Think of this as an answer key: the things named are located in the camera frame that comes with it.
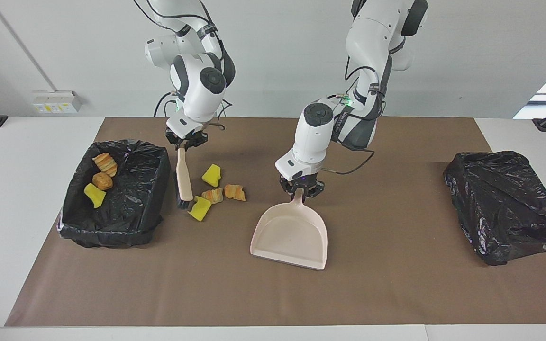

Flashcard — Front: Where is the yellow sponge piece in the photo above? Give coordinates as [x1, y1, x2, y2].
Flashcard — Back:
[201, 164, 222, 188]
[188, 196, 212, 222]
[84, 183, 107, 209]

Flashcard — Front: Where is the beige hand brush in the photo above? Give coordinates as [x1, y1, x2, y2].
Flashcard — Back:
[173, 146, 194, 210]

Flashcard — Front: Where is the pale pink plastic dustpan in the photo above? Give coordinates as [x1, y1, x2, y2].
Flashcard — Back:
[250, 188, 328, 271]

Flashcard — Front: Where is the brown bread bun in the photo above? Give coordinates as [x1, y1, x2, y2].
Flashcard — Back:
[92, 172, 113, 191]

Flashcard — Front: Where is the open bin lined black bag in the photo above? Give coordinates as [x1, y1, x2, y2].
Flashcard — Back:
[58, 139, 172, 249]

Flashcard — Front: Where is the bin wrapped in black bag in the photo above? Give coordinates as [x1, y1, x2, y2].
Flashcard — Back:
[443, 151, 546, 266]

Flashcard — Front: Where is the brown table mat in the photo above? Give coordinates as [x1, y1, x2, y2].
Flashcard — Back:
[4, 117, 546, 327]

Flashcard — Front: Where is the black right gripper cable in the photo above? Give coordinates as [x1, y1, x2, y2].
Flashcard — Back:
[133, 0, 230, 131]

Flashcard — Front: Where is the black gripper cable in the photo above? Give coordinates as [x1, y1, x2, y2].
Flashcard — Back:
[133, 0, 230, 131]
[320, 64, 382, 176]

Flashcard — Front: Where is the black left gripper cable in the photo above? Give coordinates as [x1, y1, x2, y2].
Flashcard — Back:
[320, 64, 382, 176]

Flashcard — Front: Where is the white wall socket box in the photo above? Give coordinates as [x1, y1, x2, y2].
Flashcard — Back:
[33, 91, 82, 114]

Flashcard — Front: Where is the white wall cable duct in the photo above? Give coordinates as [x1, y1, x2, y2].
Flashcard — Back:
[0, 0, 56, 93]

